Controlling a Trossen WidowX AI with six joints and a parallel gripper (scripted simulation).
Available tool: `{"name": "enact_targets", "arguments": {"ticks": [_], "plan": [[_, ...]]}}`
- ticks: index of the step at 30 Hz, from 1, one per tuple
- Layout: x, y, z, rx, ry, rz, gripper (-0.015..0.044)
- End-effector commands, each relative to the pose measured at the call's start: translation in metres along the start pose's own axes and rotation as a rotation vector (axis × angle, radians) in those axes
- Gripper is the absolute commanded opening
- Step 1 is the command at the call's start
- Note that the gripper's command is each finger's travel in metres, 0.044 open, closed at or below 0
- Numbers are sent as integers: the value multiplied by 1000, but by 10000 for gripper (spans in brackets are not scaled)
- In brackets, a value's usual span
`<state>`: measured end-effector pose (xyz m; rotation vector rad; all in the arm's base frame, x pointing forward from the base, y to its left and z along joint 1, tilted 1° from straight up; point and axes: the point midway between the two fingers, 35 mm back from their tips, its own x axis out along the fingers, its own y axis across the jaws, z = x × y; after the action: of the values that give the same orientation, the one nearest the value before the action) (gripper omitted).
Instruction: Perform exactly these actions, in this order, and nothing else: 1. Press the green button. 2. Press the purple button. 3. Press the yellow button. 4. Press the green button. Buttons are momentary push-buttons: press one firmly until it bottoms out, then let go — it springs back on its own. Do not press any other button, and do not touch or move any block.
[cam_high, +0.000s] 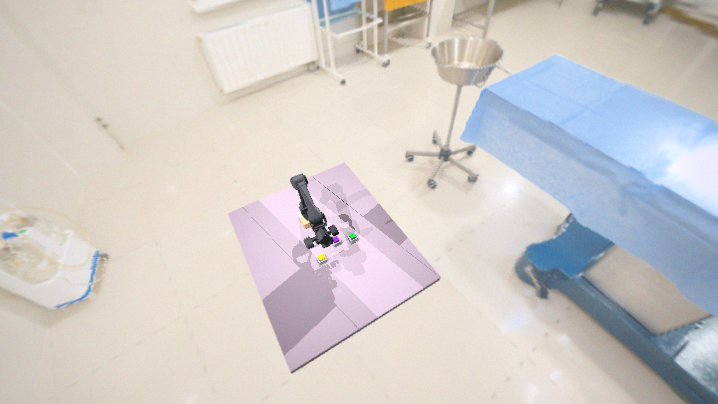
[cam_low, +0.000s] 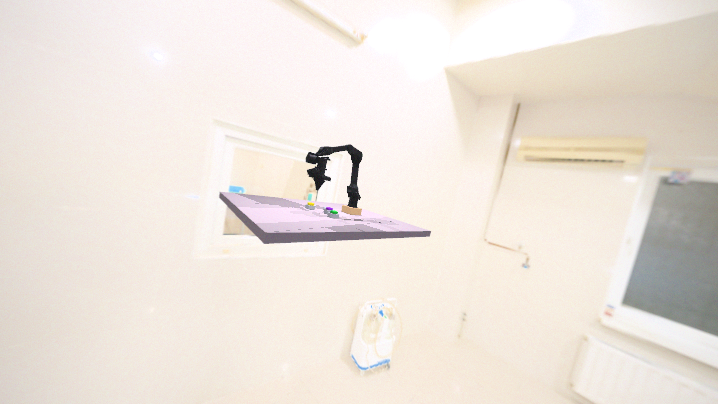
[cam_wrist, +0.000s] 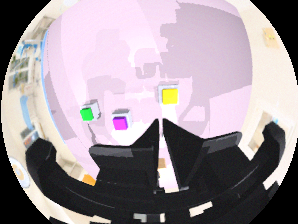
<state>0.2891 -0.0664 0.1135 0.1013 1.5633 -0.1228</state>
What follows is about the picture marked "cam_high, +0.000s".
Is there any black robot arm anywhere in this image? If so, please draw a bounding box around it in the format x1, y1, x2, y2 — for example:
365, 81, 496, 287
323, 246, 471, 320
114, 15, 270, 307
290, 173, 334, 248

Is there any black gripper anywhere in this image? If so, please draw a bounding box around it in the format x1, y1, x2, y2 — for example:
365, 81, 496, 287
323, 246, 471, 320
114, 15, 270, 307
303, 225, 339, 249

